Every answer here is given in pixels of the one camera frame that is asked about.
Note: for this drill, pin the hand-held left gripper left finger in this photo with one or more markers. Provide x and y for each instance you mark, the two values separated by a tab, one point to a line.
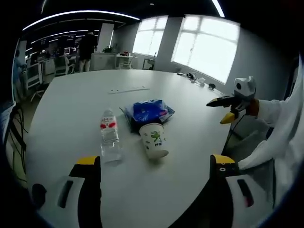
89	190

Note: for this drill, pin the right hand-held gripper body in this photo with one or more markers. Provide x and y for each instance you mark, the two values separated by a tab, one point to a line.
244	86

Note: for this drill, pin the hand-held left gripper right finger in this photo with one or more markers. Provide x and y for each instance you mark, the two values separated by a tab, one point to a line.
223	185

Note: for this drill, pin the clear plastic water bottle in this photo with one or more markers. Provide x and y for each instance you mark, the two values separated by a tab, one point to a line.
109	140

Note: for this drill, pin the blue snack packet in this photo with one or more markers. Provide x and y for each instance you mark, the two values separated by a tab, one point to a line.
148	111

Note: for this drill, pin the white paper cup green print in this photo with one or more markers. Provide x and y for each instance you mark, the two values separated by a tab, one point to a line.
154	142

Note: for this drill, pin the person's right hand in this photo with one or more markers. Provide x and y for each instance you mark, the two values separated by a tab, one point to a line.
253	108

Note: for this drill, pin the small black object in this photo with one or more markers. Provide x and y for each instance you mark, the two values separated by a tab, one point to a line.
212	86

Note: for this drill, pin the small white box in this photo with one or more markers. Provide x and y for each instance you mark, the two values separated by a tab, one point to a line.
201	82

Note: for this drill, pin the black and white device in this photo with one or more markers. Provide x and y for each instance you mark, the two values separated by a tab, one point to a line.
191	76

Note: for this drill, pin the wide window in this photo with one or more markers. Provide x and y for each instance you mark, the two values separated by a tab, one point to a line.
206	47

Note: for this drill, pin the white table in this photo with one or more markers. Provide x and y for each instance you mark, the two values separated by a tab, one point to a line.
147	194

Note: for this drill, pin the short ceiling light strip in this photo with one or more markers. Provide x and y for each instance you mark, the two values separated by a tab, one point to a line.
218	7

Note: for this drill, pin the narrow window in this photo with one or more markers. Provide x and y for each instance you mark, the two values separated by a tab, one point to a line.
150	35

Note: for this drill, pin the grey swivel chair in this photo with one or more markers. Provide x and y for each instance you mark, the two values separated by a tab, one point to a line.
38	92

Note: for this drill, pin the green potted plant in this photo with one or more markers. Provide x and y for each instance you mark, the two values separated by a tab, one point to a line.
108	50

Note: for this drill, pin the white cabinet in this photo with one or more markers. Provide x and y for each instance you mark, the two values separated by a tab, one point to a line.
103	61

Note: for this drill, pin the white office chair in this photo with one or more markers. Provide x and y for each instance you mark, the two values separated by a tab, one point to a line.
69	65

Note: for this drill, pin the white office desk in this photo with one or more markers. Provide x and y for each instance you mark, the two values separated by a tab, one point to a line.
35	72

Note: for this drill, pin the long ceiling light strip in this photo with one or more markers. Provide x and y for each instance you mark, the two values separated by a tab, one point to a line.
78	14

